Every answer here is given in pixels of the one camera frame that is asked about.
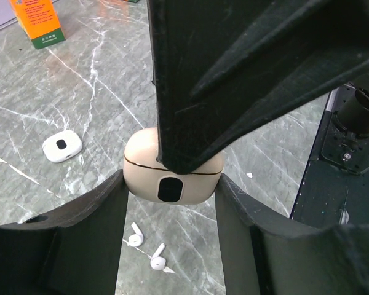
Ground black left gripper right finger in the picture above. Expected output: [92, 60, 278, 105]
[215, 175, 369, 294]

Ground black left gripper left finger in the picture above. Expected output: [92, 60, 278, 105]
[0, 170, 129, 294]

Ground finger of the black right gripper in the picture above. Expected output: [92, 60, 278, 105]
[147, 1, 369, 175]

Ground beige earbud charging case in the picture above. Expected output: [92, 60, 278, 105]
[123, 127, 224, 205]

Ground white earbud charging case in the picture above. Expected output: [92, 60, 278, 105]
[42, 130, 83, 163]

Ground white earbud upper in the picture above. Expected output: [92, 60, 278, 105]
[128, 222, 144, 247]

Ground white earbud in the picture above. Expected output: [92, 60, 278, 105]
[150, 243, 167, 270]
[128, 222, 144, 247]

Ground white earbud lower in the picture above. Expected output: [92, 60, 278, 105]
[150, 243, 167, 270]

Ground orange box back right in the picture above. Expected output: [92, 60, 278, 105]
[9, 0, 65, 49]

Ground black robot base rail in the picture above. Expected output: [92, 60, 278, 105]
[290, 74, 369, 228]

